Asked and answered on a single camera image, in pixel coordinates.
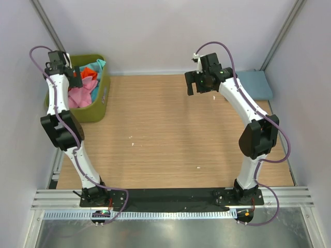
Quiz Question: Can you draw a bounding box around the pink t shirt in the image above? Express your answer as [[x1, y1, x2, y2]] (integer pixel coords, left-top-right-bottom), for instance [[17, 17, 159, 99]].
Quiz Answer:
[[68, 76, 99, 108]]

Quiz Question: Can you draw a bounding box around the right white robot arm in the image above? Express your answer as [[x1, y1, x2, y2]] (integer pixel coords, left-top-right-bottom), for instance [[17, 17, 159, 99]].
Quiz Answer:
[[185, 53, 279, 205]]

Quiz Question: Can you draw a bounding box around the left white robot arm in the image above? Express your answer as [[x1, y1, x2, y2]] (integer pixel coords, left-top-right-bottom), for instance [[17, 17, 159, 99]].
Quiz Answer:
[[40, 50, 110, 207]]

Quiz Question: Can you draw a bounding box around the orange t shirt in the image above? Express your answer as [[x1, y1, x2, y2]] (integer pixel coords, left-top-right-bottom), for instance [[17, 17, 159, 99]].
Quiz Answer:
[[80, 67, 98, 80]]

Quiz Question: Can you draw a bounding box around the teal t shirt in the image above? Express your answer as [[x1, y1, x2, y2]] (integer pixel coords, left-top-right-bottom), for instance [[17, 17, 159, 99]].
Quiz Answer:
[[80, 59, 106, 102]]

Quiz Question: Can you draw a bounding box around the green plastic bin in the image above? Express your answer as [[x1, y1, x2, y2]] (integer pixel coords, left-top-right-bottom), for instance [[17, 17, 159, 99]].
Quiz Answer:
[[43, 51, 110, 123]]

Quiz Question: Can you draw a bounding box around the folded grey-blue t shirt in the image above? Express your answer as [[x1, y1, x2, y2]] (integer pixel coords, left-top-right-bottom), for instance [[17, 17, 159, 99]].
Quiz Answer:
[[236, 71, 273, 101]]

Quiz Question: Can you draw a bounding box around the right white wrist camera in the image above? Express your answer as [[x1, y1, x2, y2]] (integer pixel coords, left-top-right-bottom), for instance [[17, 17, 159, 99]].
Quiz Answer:
[[192, 53, 203, 73]]

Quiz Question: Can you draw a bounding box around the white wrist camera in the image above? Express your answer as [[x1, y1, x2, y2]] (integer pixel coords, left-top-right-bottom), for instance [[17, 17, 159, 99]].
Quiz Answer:
[[192, 53, 203, 73], [63, 52, 71, 68]]

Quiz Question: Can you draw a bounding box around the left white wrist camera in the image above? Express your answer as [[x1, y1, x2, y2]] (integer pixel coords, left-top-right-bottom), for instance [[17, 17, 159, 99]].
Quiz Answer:
[[63, 52, 71, 68]]

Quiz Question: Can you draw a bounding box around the aluminium frame rail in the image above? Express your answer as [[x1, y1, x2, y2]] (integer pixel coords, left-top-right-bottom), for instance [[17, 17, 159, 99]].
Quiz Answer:
[[32, 187, 314, 209]]

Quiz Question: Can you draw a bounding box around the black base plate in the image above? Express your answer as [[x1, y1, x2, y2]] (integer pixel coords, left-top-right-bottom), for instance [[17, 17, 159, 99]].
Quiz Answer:
[[73, 188, 264, 213]]

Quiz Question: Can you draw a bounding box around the white slotted cable duct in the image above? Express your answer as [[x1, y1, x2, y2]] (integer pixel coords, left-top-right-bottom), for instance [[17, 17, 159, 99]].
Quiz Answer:
[[43, 209, 237, 221]]

